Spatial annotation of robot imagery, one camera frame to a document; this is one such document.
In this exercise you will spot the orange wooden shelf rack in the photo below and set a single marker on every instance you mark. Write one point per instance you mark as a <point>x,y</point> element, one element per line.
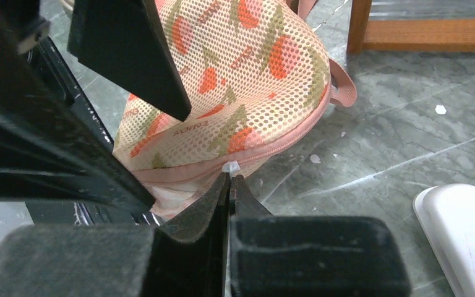
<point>437,35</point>

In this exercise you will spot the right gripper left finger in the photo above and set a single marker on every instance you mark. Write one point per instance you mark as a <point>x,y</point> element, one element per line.
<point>184,257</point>

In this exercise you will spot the floral pink mesh laundry bag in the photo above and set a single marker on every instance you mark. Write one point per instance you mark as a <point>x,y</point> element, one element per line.
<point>258,79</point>

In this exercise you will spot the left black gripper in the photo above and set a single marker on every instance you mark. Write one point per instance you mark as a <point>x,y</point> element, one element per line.
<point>53,145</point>

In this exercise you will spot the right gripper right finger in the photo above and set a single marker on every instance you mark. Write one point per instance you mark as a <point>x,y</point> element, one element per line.
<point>311,255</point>

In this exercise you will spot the white rectangular plastic case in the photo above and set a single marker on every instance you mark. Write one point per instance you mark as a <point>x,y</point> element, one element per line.
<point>447,216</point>

